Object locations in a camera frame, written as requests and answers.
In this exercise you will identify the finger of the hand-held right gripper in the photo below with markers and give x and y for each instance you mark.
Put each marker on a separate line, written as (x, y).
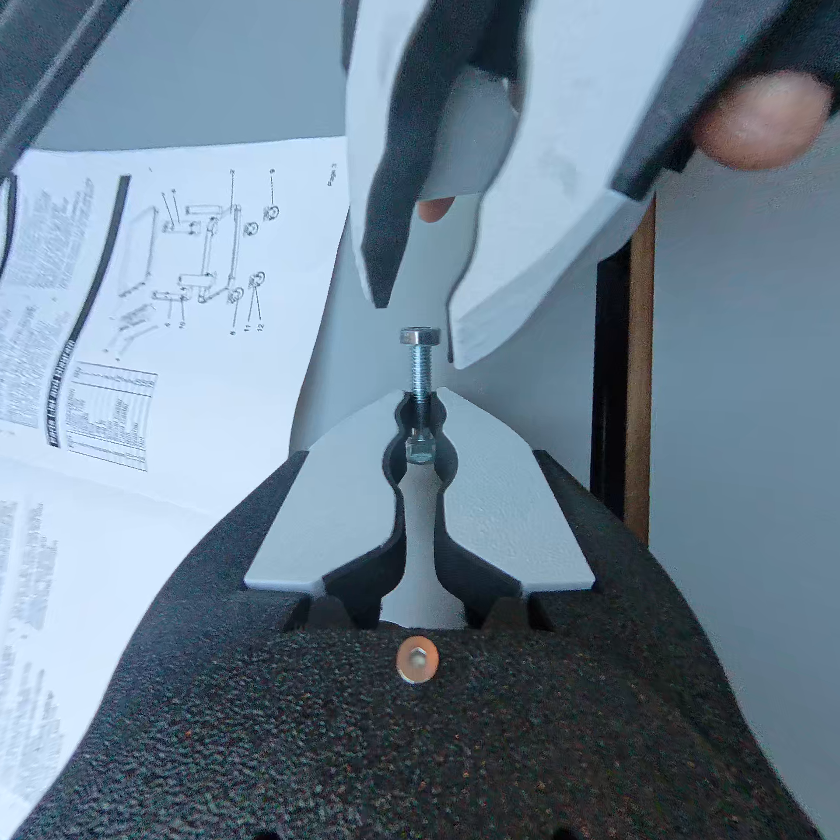
(367, 164)
(577, 131)

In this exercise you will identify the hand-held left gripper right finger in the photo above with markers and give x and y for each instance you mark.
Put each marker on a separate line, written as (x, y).
(518, 518)

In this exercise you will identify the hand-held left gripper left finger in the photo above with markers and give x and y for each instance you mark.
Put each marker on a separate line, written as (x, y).
(321, 512)

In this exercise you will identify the silver carriage bolt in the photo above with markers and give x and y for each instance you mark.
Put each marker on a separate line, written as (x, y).
(421, 374)

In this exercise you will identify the person's right hand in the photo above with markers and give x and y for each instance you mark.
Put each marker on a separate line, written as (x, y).
(761, 121)

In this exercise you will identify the white instruction manual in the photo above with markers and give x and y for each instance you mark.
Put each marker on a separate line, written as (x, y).
(249, 407)

